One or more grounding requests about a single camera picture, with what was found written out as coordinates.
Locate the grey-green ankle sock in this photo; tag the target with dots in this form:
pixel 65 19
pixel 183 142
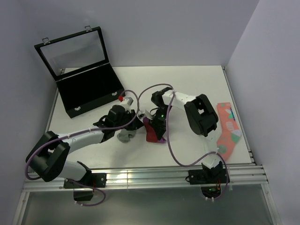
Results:
pixel 125 136

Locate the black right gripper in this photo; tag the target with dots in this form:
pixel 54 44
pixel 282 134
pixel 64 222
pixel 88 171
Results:
pixel 160 128

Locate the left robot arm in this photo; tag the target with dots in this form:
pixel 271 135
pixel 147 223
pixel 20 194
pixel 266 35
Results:
pixel 48 158

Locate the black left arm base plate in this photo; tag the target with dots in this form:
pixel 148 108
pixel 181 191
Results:
pixel 96 180

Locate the maroon sock with orange cuff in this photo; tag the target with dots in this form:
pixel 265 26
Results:
pixel 150 133

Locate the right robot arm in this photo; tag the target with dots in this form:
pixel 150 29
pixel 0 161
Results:
pixel 202 120

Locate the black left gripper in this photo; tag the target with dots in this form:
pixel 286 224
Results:
pixel 134 125

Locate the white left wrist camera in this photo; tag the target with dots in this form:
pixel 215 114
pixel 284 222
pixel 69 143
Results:
pixel 126 102

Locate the black display case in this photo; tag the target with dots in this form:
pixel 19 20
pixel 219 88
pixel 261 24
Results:
pixel 80 67

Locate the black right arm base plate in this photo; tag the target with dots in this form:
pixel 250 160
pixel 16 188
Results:
pixel 200 177

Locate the aluminium frame rail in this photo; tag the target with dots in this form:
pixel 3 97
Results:
pixel 160 177

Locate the pink patterned sock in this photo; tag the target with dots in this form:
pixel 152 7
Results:
pixel 231 132

